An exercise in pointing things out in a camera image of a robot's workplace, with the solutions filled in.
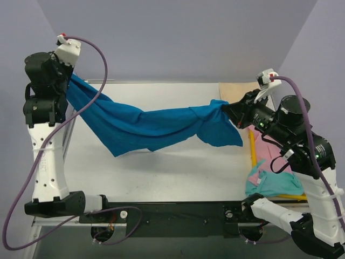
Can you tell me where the yellow plastic tray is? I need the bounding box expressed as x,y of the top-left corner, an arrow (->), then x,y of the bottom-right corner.
249,130 -> 307,201

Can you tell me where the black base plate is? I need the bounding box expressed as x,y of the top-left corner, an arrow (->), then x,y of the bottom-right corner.
79,201 -> 266,241

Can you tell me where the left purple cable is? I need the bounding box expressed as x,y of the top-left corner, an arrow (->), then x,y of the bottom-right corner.
4,36 -> 143,250

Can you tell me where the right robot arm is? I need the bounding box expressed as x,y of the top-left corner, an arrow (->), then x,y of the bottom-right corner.
222,90 -> 344,258

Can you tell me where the pink t shirt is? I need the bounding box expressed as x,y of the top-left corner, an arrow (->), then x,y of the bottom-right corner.
249,126 -> 291,172

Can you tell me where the folded beige t shirt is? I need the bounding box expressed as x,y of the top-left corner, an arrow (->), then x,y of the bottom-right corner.
219,82 -> 259,104

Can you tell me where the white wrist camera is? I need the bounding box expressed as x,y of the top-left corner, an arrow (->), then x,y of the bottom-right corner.
254,69 -> 282,103
54,34 -> 81,68

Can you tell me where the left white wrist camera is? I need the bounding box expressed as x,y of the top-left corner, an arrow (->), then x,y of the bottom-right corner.
54,34 -> 81,68

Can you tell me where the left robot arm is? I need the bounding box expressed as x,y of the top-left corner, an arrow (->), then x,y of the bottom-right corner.
23,50 -> 111,222

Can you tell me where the blue t shirt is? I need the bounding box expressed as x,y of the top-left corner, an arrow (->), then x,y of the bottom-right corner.
65,73 -> 244,158

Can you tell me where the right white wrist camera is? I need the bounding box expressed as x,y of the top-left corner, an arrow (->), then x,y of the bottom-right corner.
254,69 -> 282,103

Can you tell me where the mint green t shirt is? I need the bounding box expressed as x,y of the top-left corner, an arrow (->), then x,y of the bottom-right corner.
245,159 -> 304,197

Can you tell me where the aluminium front rail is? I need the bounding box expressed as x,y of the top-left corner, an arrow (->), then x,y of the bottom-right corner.
32,216 -> 79,227

